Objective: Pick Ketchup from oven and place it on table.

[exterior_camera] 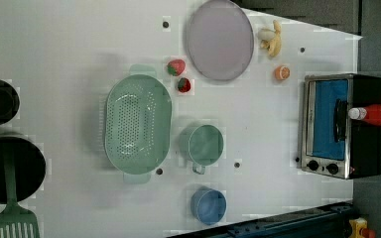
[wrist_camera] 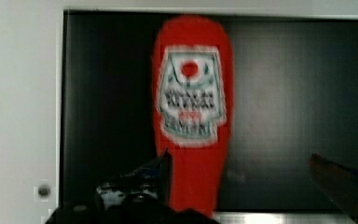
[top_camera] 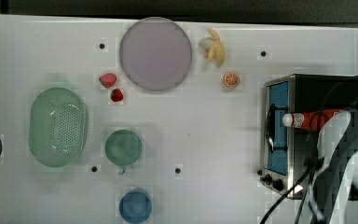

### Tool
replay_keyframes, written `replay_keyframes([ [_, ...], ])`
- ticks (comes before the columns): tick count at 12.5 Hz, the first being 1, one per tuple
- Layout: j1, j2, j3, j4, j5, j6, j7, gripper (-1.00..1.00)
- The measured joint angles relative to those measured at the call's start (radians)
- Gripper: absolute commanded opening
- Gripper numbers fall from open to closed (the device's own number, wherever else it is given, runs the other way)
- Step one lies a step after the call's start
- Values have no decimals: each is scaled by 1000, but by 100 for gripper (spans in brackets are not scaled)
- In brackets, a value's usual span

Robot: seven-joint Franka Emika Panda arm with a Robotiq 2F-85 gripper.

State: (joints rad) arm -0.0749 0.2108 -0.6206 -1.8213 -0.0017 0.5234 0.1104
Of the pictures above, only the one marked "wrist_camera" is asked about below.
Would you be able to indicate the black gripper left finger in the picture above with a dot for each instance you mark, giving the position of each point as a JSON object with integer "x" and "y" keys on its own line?
{"x": 153, "y": 179}

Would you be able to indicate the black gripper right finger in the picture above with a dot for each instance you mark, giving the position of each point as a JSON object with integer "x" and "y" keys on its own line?
{"x": 337, "y": 182}

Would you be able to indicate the red felt ketchup bottle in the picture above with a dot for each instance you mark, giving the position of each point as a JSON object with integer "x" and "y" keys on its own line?
{"x": 193, "y": 99}

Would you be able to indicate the silver toaster oven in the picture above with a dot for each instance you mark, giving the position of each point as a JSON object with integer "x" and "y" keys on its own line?
{"x": 75, "y": 102}

